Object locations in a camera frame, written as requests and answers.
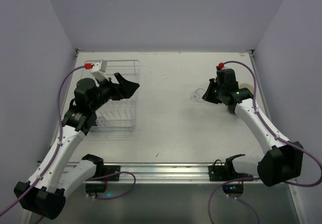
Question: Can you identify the clear wire dish rack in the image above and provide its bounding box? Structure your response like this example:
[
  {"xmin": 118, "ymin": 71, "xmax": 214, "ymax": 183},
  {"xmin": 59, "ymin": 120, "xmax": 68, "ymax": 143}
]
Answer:
[{"xmin": 85, "ymin": 59, "xmax": 140, "ymax": 133}]

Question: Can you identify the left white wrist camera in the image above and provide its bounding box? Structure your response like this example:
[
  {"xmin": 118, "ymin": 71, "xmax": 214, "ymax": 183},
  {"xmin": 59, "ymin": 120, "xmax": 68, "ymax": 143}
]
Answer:
[{"xmin": 91, "ymin": 59, "xmax": 107, "ymax": 82}]

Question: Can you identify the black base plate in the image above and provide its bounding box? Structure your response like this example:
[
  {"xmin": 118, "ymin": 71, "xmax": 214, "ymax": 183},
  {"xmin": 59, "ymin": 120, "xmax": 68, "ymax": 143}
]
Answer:
[
  {"xmin": 93, "ymin": 165, "xmax": 121, "ymax": 182},
  {"xmin": 208, "ymin": 160, "xmax": 241, "ymax": 182}
]

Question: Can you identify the black mug with handle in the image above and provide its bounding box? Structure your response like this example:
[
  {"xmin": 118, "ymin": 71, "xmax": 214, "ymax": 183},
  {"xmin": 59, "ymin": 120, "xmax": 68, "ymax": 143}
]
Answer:
[{"xmin": 239, "ymin": 83, "xmax": 254, "ymax": 92}]

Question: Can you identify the clear glass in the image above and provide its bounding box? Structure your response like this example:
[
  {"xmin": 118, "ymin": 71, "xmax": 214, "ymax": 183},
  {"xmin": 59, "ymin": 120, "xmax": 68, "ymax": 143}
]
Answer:
[
  {"xmin": 190, "ymin": 88, "xmax": 205, "ymax": 103},
  {"xmin": 96, "ymin": 116, "xmax": 109, "ymax": 127}
]

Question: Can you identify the aluminium mounting rail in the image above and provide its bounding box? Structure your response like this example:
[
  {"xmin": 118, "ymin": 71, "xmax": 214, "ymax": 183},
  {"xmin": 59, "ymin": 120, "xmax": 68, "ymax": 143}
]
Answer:
[{"xmin": 87, "ymin": 163, "xmax": 228, "ymax": 184}]

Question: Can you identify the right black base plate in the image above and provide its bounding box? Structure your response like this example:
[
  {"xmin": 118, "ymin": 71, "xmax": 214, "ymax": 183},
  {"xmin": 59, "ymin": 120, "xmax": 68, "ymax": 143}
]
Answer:
[{"xmin": 208, "ymin": 160, "xmax": 241, "ymax": 182}]

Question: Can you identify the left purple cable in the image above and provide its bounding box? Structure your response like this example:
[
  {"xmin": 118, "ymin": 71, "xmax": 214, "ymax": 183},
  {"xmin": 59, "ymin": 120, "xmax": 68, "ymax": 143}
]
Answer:
[{"xmin": 0, "ymin": 62, "xmax": 95, "ymax": 218}]

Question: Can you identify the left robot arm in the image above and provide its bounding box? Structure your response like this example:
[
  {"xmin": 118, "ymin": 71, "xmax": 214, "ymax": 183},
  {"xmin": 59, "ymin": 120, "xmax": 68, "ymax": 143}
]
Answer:
[{"xmin": 14, "ymin": 72, "xmax": 139, "ymax": 219}]

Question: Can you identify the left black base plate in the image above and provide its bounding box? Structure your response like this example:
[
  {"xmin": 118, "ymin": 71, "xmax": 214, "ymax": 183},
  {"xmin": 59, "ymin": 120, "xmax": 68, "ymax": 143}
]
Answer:
[{"xmin": 93, "ymin": 165, "xmax": 121, "ymax": 182}]

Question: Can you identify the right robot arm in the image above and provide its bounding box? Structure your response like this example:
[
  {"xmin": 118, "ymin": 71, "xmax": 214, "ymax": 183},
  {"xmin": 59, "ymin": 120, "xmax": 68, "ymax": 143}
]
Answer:
[{"xmin": 202, "ymin": 68, "xmax": 303, "ymax": 187}]

